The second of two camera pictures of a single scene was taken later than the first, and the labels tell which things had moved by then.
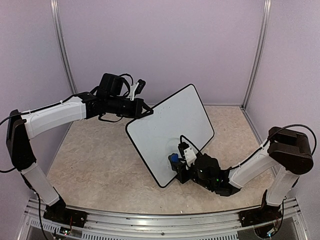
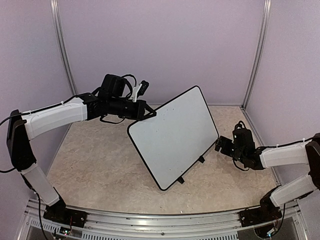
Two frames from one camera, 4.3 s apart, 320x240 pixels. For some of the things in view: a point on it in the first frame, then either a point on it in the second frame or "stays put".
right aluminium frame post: x=264 y=27 stays put
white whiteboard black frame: x=181 y=118 stays put
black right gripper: x=180 y=172 to x=224 y=149
